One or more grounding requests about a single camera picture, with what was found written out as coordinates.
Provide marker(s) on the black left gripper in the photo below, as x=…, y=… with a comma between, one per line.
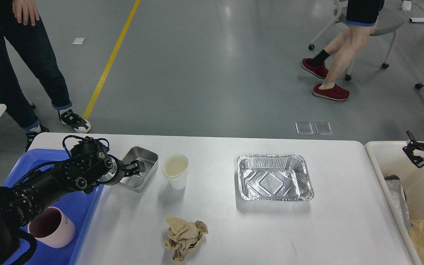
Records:
x=119, y=170

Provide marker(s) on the stainless steel rectangular container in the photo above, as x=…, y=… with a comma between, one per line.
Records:
x=148, y=159

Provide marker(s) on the pink mug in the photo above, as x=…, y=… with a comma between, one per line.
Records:
x=52, y=227

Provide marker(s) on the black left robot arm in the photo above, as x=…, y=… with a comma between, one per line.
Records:
x=88, y=165

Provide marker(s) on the white paper cup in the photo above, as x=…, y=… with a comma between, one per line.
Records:
x=175, y=168

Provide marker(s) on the plastic bag in bin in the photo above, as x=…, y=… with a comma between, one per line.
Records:
x=399, y=197

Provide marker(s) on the white plastic bin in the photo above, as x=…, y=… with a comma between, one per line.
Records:
x=387, y=158

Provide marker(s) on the crumpled brown paper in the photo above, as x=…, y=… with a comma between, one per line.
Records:
x=183, y=237

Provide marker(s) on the floor outlet plate right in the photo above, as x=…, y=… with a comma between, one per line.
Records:
x=323, y=128

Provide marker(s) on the floor outlet plate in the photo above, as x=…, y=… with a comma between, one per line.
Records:
x=304, y=128
x=323, y=128

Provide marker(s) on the floor outlet plate left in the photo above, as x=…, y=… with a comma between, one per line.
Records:
x=304, y=128

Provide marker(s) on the grey office chair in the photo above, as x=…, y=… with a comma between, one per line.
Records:
x=388, y=22

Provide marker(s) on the aluminium foil tray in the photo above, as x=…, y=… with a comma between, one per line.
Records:
x=273, y=178

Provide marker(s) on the person in red slippers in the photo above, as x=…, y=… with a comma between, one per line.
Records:
x=330, y=63

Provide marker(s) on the person in dark jeans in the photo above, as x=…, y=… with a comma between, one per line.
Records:
x=22, y=26

